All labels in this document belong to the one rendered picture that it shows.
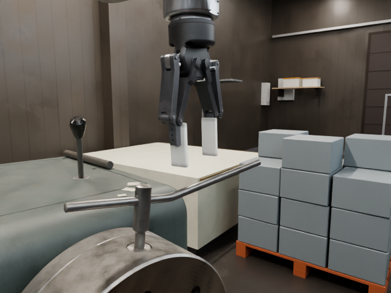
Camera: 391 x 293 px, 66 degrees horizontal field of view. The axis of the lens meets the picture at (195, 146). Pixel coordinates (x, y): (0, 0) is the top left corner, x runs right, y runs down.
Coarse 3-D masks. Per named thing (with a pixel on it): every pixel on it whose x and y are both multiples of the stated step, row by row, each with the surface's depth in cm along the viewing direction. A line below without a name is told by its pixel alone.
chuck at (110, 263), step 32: (96, 256) 39; (128, 256) 38; (160, 256) 38; (192, 256) 42; (64, 288) 35; (96, 288) 34; (128, 288) 35; (160, 288) 38; (192, 288) 43; (224, 288) 48
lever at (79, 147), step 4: (76, 140) 64; (80, 140) 64; (76, 144) 64; (80, 144) 64; (80, 148) 65; (80, 152) 66; (80, 156) 66; (80, 160) 67; (80, 164) 68; (80, 168) 68; (80, 172) 69; (76, 176) 72; (80, 176) 70; (84, 176) 72; (88, 176) 72
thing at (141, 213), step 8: (144, 184) 41; (136, 192) 40; (144, 192) 39; (144, 200) 39; (136, 208) 40; (144, 208) 40; (136, 216) 40; (144, 216) 40; (136, 224) 40; (144, 224) 40; (136, 232) 40; (144, 232) 40; (136, 240) 40; (144, 240) 41; (136, 248) 40; (144, 248) 41
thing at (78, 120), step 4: (76, 116) 61; (72, 120) 60; (76, 120) 60; (80, 120) 61; (84, 120) 61; (72, 124) 60; (76, 124) 60; (80, 124) 60; (84, 124) 61; (72, 128) 61; (76, 128) 60; (80, 128) 61; (84, 128) 62; (72, 132) 62; (76, 132) 61; (80, 132) 61; (76, 136) 62; (80, 136) 62
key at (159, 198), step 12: (240, 168) 51; (204, 180) 47; (216, 180) 48; (180, 192) 44; (192, 192) 45; (72, 204) 34; (84, 204) 35; (96, 204) 36; (108, 204) 37; (120, 204) 38; (132, 204) 39
